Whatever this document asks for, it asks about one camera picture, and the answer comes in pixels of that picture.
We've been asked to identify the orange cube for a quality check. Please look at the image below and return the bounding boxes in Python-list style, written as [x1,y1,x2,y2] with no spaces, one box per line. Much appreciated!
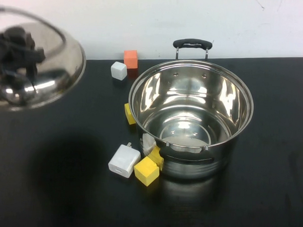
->
[123,49,139,70]

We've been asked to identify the stainless steel pot lid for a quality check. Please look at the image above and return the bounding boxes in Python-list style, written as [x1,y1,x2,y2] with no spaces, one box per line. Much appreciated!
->
[0,20,88,114]

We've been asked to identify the thin black cable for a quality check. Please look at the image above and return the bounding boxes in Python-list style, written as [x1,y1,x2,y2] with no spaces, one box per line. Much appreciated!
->
[0,4,68,50]

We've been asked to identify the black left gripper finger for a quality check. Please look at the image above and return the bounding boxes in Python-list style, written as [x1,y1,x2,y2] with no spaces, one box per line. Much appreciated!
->
[5,25,37,50]
[8,46,46,65]

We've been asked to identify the large yellow cube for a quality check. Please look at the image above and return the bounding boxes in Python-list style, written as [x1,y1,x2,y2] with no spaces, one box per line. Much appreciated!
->
[133,155,161,187]

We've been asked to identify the white cube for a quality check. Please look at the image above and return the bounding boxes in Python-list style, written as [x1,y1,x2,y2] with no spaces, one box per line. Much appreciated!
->
[110,61,128,81]

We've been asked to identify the small yellow cube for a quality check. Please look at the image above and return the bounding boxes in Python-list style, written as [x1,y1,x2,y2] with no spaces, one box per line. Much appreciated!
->
[123,102,138,125]

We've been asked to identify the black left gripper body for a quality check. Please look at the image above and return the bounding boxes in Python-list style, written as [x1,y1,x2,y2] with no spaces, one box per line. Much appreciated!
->
[0,32,13,76]

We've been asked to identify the white USB charger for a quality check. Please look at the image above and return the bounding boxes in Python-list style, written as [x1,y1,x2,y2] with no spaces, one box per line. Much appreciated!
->
[107,141,142,179]

